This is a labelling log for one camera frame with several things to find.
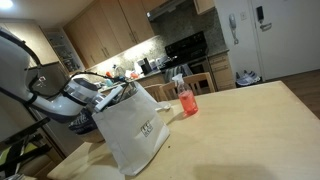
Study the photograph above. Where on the white canvas tote bag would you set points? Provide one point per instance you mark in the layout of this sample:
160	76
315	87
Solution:
133	130

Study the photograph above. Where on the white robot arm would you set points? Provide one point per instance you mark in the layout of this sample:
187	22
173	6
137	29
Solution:
22	79

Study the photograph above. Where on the dark blue chip bag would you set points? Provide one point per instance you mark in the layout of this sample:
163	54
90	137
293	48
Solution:
83	124

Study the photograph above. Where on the wooden chair behind table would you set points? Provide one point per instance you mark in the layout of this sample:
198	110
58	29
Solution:
156	92

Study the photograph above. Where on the pink liquid soap bottle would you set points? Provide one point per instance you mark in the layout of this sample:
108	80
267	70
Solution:
185	95

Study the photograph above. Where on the wooden chair left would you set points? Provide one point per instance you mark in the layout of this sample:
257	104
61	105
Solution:
200	83

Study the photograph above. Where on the black stove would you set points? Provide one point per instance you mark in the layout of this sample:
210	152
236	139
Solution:
192	50

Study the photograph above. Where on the wooden bowl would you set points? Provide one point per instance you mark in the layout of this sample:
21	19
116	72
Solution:
93	136

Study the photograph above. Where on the pair of sneakers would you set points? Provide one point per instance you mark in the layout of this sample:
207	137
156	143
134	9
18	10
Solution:
248	79

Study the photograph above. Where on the black door lock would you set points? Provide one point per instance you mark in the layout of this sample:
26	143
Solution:
260	14

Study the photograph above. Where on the white door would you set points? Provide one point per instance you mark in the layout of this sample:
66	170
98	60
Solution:
289	37

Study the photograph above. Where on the white wall telephone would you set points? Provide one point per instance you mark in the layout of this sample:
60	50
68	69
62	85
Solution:
232	23

